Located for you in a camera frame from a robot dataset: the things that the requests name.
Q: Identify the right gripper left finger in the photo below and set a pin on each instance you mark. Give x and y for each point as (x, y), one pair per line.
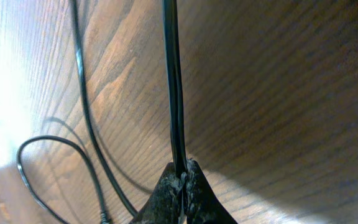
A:
(165, 205)

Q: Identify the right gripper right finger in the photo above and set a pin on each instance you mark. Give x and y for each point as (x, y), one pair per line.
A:
(203, 207)

